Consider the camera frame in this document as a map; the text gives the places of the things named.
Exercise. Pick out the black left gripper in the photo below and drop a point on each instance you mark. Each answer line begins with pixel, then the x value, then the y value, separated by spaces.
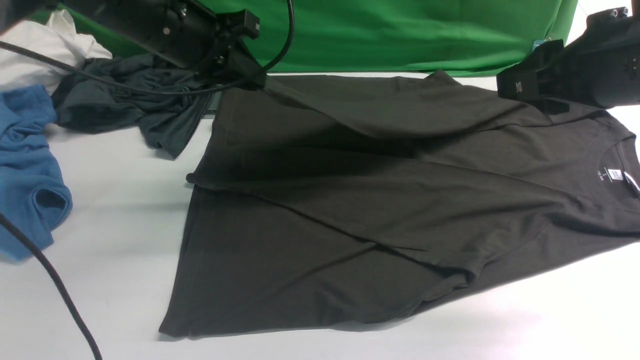
pixel 228 59

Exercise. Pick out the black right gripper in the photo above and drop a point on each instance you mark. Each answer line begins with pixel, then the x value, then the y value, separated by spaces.
pixel 547 79

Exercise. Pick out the dark gray long-sleeve shirt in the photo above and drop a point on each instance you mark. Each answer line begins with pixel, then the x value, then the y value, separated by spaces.
pixel 322 200

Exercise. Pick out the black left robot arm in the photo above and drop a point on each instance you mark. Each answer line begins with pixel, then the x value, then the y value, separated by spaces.
pixel 184 33

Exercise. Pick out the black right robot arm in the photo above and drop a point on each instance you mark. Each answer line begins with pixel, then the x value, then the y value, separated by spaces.
pixel 600 70

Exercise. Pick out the dark teal crumpled shirt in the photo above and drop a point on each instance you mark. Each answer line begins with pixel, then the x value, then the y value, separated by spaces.
pixel 166 122

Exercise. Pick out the white crumpled shirt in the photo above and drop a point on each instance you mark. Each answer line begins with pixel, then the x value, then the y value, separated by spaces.
pixel 58 39

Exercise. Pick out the blue shirt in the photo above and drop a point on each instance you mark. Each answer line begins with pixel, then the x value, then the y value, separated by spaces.
pixel 33 195

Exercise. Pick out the blue binder clip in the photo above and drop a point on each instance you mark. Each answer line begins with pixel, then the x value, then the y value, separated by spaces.
pixel 537 43

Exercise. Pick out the green backdrop cloth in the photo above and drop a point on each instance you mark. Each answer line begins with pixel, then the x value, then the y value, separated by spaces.
pixel 462 37

